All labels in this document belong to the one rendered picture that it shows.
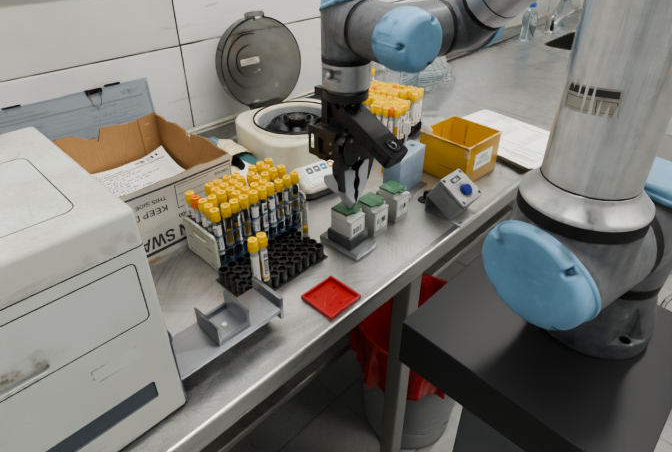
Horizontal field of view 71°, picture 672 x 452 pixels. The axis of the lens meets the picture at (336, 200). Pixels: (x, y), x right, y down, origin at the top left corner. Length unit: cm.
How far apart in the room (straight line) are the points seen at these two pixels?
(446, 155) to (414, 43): 52
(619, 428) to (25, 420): 60
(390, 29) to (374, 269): 41
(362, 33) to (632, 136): 34
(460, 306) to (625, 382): 20
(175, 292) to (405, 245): 41
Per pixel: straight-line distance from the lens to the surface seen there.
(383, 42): 60
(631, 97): 42
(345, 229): 84
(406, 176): 100
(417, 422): 150
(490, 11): 66
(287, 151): 99
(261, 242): 73
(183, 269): 87
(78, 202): 50
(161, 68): 119
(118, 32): 113
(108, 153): 110
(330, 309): 76
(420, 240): 91
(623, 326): 68
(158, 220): 87
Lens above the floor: 141
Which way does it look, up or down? 32 degrees down
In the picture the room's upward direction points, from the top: straight up
